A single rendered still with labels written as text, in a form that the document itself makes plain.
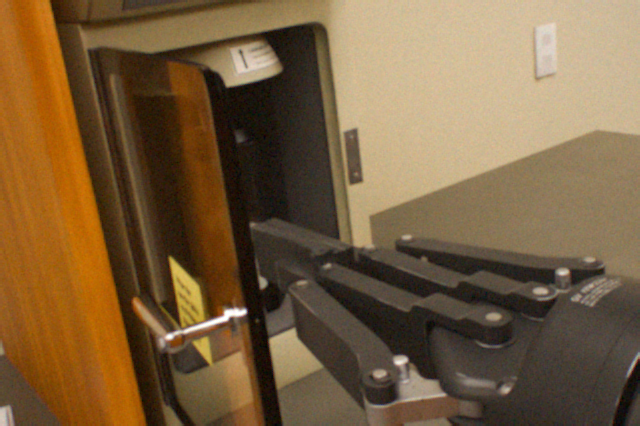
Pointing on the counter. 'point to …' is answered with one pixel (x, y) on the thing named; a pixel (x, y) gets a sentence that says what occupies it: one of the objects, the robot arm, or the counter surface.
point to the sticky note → (189, 305)
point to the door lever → (160, 324)
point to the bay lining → (292, 133)
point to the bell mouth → (233, 58)
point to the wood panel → (55, 238)
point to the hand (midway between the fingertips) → (303, 262)
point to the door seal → (250, 245)
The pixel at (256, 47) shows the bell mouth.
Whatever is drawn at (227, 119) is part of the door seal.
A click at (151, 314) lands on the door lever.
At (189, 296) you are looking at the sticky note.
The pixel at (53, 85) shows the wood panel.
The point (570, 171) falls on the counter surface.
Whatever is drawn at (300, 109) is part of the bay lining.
